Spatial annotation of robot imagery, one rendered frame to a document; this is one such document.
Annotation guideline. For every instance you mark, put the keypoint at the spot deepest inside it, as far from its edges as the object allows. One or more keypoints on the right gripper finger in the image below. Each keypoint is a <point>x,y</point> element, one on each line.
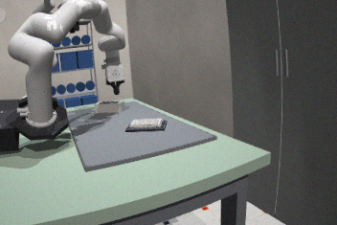
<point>114,87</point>
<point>118,83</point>

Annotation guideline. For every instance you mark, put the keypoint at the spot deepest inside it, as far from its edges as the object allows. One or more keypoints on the grey operator panel with four keys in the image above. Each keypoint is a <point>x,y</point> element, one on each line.
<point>109,107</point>

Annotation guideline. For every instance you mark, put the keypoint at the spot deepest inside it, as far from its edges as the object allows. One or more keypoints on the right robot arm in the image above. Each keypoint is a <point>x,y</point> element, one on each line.
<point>26,47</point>

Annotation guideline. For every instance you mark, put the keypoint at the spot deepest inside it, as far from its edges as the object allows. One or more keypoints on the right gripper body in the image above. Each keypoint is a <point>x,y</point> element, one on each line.
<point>114,72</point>

